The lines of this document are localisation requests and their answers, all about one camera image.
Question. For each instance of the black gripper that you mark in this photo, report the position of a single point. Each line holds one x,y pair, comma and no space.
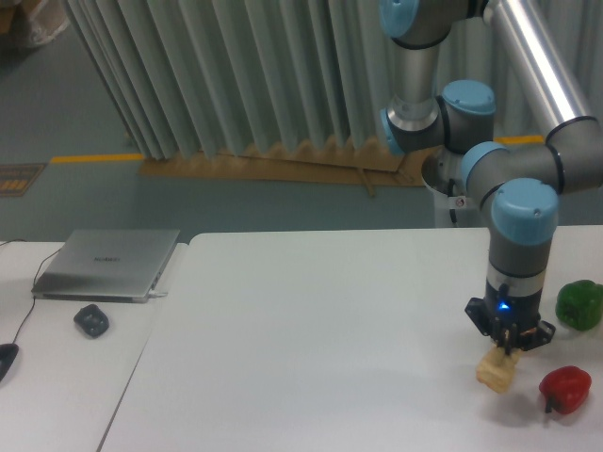
510,321

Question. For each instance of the piece of bread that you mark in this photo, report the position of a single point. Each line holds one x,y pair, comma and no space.
496,369

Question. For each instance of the green bell pepper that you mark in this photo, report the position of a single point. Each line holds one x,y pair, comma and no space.
579,305

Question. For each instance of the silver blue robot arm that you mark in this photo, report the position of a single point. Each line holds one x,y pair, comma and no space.
517,193

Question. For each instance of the red bell pepper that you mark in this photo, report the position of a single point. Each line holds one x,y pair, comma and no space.
565,389

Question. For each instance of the brown cardboard sheet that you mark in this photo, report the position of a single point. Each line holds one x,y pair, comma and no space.
369,166

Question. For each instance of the white usb plug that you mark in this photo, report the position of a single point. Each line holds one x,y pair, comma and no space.
157,294

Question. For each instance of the silver laptop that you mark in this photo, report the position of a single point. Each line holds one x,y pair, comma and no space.
107,265

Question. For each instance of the grey pleated curtain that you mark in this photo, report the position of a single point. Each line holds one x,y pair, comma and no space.
245,77

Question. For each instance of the black small controller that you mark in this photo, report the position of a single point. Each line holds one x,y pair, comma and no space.
92,321

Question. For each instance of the black computer mouse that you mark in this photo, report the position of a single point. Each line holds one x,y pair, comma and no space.
8,354

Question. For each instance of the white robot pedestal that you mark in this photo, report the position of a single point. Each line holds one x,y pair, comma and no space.
452,208

